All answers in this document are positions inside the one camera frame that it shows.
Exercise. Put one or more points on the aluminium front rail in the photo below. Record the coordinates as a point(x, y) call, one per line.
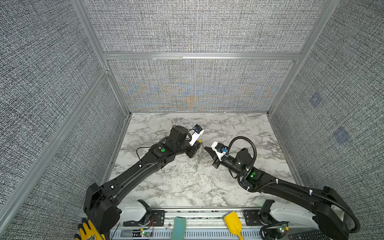
point(202, 224)

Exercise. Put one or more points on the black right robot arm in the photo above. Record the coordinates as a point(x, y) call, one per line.
point(330, 212)

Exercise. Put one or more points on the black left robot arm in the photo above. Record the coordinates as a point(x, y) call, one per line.
point(101, 202)

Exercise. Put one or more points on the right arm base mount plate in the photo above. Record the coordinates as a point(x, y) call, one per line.
point(254, 217)

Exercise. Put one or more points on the clear plastic cup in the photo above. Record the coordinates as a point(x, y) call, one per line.
point(131, 147)

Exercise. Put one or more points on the yellow black work glove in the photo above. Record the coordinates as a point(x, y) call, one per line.
point(87, 231)

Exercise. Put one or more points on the black remote keyboard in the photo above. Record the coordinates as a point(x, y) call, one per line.
point(309, 235)

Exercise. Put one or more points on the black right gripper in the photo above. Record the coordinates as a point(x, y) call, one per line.
point(214, 155)

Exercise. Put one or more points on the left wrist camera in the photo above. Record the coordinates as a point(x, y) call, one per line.
point(197, 132)

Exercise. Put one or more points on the teal green sponge block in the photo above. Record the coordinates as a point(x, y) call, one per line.
point(179, 230)

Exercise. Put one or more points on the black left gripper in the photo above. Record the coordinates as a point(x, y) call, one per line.
point(194, 148)

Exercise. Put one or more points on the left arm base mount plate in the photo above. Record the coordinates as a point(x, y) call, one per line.
point(155, 217)

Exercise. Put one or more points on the yellow plastic scoop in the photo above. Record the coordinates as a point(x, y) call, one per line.
point(234, 224)

